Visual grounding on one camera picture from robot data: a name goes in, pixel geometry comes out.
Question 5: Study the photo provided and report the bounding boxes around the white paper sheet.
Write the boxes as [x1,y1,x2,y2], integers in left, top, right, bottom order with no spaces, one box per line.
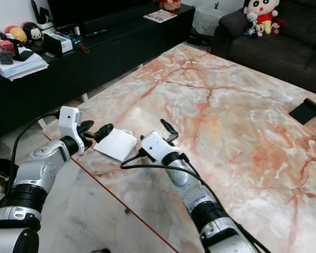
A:
[94,129,138,162]

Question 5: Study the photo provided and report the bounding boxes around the black rubbish bin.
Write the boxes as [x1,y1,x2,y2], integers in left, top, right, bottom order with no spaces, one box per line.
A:
[0,158,17,209]

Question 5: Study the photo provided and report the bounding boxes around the black TV cabinet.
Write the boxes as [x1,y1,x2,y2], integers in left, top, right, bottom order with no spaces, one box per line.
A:
[0,4,196,141]

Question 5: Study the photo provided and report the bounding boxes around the white paper stack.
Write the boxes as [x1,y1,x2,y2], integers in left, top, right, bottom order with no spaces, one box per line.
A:
[0,47,50,81]

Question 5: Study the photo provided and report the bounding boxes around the black white box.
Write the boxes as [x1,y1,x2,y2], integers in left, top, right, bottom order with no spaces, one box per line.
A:
[43,33,75,57]

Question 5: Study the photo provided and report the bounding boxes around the black remote control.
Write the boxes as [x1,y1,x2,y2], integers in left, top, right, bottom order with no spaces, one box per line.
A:
[84,28,109,38]

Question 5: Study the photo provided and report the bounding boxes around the black wallet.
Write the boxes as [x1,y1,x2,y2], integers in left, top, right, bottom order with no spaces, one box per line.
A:
[16,50,34,62]

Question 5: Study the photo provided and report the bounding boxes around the black calculator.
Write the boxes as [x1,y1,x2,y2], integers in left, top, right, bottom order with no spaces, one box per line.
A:
[0,51,15,65]

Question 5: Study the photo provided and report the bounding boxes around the black soundbar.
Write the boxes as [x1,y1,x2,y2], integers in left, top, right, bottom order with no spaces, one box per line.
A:
[83,16,151,35]

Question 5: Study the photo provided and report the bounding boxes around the black mouse plush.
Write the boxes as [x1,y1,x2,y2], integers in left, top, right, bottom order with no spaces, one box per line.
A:
[22,22,43,49]

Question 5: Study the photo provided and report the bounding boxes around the white red magazine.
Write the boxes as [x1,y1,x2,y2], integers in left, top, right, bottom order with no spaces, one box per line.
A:
[143,9,179,24]

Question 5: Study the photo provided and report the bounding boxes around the white lace side table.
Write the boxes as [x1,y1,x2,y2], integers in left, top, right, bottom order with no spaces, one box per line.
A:
[192,5,225,37]

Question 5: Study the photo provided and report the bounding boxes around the yellow round plush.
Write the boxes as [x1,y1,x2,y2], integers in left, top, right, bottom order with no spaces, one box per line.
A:
[8,26,28,44]

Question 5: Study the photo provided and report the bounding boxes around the pink red box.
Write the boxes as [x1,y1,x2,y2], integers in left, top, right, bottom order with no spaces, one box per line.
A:
[0,40,17,54]

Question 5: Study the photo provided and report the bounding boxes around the black television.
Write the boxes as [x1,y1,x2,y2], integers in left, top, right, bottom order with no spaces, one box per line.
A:
[46,0,161,28]

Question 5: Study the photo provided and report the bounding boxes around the black desk holder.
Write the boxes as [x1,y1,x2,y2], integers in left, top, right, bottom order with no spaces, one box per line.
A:
[31,0,54,25]

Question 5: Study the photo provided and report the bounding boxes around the red snack basket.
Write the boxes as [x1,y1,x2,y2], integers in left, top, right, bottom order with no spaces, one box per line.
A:
[159,0,182,12]

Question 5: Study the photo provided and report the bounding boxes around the dark grey sofa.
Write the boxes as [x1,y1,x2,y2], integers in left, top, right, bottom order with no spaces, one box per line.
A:
[211,0,316,99]

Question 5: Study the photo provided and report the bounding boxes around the small panda plush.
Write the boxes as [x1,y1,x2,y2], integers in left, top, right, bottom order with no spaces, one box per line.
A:
[246,12,263,38]

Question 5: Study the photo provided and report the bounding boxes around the black flat stand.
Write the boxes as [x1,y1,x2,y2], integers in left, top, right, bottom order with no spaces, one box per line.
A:
[288,98,316,126]

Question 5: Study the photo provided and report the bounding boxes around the small red plush doll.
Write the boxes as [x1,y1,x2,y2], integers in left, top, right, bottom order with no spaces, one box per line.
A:
[271,18,286,35]

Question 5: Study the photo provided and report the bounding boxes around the cartoon boy plush doll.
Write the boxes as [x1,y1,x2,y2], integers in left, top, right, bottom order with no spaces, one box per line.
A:
[242,0,280,35]

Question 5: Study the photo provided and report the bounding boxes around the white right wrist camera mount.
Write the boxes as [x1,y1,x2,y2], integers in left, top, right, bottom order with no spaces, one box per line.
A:
[141,132,172,162]

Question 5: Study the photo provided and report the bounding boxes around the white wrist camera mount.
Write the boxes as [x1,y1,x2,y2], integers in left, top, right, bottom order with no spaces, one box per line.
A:
[59,106,82,142]
[141,132,172,162]

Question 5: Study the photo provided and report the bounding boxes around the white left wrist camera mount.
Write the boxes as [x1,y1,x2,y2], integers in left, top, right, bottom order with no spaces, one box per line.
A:
[59,106,82,142]

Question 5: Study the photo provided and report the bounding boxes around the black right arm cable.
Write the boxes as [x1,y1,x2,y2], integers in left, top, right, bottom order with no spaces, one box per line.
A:
[120,152,212,197]

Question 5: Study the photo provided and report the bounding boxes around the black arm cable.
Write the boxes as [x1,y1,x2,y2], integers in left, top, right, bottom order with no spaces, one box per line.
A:
[120,152,212,197]
[9,111,62,182]

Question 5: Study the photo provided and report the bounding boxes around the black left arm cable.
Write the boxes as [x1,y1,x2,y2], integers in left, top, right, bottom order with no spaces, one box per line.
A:
[9,111,62,182]

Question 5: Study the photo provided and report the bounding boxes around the brown strap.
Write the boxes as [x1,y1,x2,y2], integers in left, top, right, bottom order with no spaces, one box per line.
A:
[76,42,91,54]

